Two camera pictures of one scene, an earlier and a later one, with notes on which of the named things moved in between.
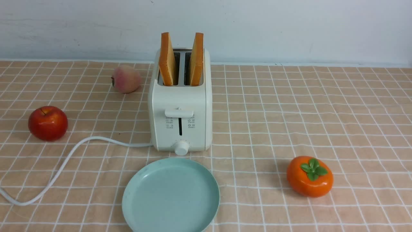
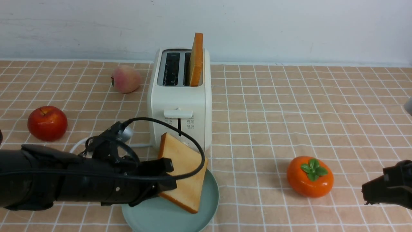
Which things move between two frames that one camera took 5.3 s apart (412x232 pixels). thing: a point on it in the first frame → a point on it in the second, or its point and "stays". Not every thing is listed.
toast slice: [196, 66] stays
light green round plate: [171, 194] stays
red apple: [48, 123] stays
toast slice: [166, 62] → [185, 161]
